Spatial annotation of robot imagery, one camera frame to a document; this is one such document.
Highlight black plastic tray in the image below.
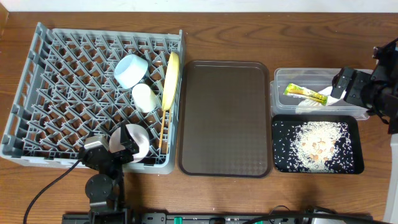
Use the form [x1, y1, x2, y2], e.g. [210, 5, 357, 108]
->
[272, 114, 364, 174]

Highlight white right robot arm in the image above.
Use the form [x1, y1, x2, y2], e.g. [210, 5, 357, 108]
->
[330, 39, 397, 223]

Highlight brown plastic serving tray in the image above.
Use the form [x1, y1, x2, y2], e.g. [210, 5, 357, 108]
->
[178, 60, 273, 179]

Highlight light blue bowl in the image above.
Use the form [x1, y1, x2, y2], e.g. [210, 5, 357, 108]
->
[114, 54, 149, 89]

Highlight yellow plate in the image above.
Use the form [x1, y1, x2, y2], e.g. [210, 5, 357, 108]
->
[162, 52, 180, 111]

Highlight white bowl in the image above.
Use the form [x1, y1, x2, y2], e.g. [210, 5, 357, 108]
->
[109, 124, 149, 163]

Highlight spilled rice and food scraps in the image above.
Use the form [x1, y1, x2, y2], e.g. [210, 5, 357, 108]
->
[272, 121, 354, 174]

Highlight clear plastic bin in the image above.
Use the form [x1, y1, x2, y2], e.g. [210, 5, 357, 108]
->
[270, 68, 369, 120]

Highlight yellow green snack wrapper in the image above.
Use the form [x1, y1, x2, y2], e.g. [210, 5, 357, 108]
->
[284, 83, 328, 106]

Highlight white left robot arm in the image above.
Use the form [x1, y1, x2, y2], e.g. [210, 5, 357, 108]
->
[78, 124, 139, 224]

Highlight white cup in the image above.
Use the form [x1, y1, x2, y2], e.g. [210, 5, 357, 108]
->
[132, 83, 157, 113]

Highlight white napkin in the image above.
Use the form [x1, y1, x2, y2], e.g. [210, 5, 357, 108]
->
[295, 85, 346, 110]

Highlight grey plastic dishwasher rack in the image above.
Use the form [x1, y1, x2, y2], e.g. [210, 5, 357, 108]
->
[1, 24, 186, 174]

